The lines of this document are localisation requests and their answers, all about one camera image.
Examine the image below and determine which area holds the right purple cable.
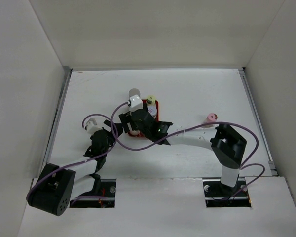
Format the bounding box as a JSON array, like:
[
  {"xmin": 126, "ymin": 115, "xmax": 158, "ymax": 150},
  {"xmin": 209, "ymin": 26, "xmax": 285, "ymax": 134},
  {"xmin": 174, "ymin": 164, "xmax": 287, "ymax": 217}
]
[{"xmin": 111, "ymin": 101, "xmax": 266, "ymax": 200}]

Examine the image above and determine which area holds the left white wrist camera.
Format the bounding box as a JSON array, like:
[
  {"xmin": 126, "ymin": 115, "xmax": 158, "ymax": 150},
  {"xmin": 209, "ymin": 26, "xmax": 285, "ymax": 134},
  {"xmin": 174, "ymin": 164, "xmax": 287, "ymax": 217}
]
[{"xmin": 85, "ymin": 118, "xmax": 102, "ymax": 135}]

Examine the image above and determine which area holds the red rectangular tray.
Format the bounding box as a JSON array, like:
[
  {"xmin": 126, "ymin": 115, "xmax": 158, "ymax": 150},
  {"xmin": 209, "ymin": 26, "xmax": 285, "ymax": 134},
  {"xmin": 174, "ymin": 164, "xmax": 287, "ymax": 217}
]
[{"xmin": 128, "ymin": 99, "xmax": 159, "ymax": 138}]

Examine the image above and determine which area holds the blue label silver cap bottle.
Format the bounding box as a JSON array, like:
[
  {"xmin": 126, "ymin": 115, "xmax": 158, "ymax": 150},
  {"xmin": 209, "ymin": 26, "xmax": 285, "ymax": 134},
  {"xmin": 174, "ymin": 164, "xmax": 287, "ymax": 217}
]
[{"xmin": 128, "ymin": 88, "xmax": 141, "ymax": 100}]

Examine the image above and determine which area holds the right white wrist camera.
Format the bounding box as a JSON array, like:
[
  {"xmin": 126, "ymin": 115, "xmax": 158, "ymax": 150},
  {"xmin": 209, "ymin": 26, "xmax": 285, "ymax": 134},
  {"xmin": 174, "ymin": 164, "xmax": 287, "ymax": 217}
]
[{"xmin": 129, "ymin": 95, "xmax": 143, "ymax": 113}]

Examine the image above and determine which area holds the yellow cap spice bottle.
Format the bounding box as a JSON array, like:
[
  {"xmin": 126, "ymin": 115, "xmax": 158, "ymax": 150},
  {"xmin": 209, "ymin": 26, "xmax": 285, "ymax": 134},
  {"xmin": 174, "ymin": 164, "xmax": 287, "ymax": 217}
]
[{"xmin": 146, "ymin": 95, "xmax": 156, "ymax": 106}]

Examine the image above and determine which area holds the left metal side rail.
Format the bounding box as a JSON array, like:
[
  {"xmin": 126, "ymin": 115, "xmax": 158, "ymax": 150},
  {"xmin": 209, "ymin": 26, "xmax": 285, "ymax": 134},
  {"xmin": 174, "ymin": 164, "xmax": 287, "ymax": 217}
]
[{"xmin": 36, "ymin": 66, "xmax": 72, "ymax": 177}]

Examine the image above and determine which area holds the metal side rail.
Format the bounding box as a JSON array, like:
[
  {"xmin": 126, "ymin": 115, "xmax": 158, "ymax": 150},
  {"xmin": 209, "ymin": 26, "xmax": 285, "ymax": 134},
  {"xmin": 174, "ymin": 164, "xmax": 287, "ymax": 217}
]
[
  {"xmin": 36, "ymin": 66, "xmax": 72, "ymax": 177},
  {"xmin": 238, "ymin": 68, "xmax": 278, "ymax": 176}
]

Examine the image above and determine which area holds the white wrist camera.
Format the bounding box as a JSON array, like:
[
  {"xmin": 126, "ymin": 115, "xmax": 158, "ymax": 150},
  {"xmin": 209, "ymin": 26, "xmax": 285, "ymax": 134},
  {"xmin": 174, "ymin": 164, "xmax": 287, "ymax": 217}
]
[
  {"xmin": 85, "ymin": 118, "xmax": 102, "ymax": 135},
  {"xmin": 129, "ymin": 95, "xmax": 143, "ymax": 113}
]

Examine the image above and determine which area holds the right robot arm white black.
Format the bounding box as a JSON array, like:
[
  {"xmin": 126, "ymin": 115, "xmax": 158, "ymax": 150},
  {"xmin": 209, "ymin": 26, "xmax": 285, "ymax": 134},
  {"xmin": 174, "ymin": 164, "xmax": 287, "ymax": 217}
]
[{"xmin": 119, "ymin": 109, "xmax": 247, "ymax": 196}]

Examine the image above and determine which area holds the pink cap spice bottle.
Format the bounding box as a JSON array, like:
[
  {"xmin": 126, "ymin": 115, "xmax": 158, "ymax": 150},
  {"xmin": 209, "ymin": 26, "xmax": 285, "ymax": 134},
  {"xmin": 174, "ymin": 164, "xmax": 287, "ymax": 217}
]
[{"xmin": 204, "ymin": 113, "xmax": 218, "ymax": 128}]

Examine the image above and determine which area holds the red label jar front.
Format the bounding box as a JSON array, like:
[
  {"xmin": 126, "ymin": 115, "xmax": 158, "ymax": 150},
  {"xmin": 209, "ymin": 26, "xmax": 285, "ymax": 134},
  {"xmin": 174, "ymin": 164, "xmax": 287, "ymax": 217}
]
[{"xmin": 147, "ymin": 105, "xmax": 158, "ymax": 119}]

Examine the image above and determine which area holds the red label jar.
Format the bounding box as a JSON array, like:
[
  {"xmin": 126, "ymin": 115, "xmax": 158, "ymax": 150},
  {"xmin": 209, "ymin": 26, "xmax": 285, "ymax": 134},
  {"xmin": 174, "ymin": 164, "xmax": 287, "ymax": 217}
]
[
  {"xmin": 129, "ymin": 130, "xmax": 140, "ymax": 136},
  {"xmin": 147, "ymin": 105, "xmax": 158, "ymax": 119}
]

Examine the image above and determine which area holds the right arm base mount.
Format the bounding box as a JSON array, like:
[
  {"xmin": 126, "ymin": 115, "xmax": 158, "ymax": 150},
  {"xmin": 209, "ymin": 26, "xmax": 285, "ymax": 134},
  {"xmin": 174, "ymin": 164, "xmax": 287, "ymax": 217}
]
[{"xmin": 202, "ymin": 178, "xmax": 251, "ymax": 208}]

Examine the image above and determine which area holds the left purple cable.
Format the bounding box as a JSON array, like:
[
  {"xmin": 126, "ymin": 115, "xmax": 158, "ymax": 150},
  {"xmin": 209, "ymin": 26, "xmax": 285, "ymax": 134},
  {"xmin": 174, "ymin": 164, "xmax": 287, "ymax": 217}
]
[{"xmin": 26, "ymin": 113, "xmax": 119, "ymax": 205}]

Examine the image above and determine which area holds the right metal side rail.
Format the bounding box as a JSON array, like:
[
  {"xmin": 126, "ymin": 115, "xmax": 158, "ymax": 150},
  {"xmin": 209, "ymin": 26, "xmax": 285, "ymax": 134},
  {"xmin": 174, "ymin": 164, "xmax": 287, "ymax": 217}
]
[{"xmin": 238, "ymin": 68, "xmax": 278, "ymax": 176}]

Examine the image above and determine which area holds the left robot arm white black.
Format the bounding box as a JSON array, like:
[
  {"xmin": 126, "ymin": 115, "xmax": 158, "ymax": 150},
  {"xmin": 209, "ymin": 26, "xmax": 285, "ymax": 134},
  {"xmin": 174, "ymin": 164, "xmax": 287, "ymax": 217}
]
[{"xmin": 26, "ymin": 120, "xmax": 123, "ymax": 216}]

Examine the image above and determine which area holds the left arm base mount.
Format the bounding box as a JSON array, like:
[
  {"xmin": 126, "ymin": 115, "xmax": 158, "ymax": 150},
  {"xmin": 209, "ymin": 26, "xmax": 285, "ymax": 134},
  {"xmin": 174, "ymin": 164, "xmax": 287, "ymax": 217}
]
[{"xmin": 69, "ymin": 179, "xmax": 117, "ymax": 208}]

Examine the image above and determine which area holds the purple cable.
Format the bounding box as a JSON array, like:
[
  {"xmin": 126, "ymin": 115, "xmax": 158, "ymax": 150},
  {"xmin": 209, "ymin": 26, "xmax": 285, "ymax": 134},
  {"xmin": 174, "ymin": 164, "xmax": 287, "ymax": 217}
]
[
  {"xmin": 111, "ymin": 101, "xmax": 266, "ymax": 200},
  {"xmin": 26, "ymin": 113, "xmax": 119, "ymax": 205}
]

